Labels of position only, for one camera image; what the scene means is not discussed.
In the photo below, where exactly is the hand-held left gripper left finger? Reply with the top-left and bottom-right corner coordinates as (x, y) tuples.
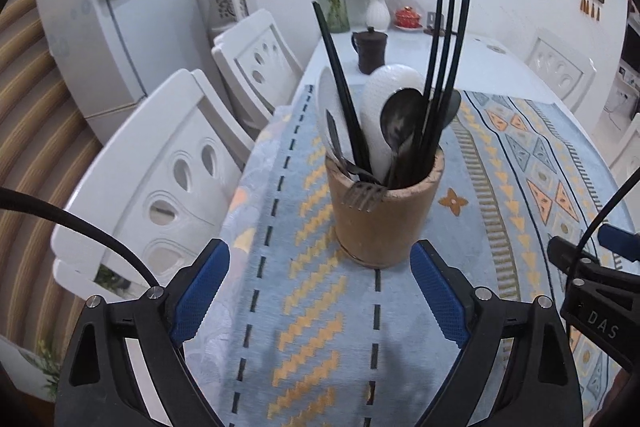
(53, 237), (232, 427)

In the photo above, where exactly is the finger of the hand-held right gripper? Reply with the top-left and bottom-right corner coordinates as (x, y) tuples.
(598, 223), (640, 264)
(547, 236), (640, 304)

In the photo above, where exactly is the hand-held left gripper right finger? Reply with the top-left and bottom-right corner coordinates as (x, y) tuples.
(410, 238), (584, 427)

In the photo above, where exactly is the wooden utensil holder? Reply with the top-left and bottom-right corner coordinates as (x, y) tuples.
(325, 146), (446, 269)

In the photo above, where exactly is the white dotted rice paddle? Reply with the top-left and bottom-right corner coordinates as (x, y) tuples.
(316, 66), (353, 162)
(361, 63), (431, 185)

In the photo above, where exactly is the white dining chair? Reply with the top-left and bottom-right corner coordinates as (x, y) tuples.
(602, 112), (640, 190)
(525, 28), (599, 110)
(51, 68), (257, 305)
(211, 8), (307, 135)

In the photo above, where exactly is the pale floral tablecloth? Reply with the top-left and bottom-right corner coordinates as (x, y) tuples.
(182, 104), (301, 427)

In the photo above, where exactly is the blue patterned table runner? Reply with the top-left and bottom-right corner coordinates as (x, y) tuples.
(220, 89), (640, 427)

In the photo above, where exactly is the green plant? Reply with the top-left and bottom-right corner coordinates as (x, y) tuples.
(27, 339), (68, 400)

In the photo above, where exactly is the dark brown lidded pitcher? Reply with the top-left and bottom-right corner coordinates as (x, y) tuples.
(351, 26), (388, 75)

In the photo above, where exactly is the silver refrigerator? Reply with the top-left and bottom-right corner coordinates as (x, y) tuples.
(32, 0), (228, 142)

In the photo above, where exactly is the red lidded tea cup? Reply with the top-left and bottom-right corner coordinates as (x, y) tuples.
(393, 6), (423, 30)

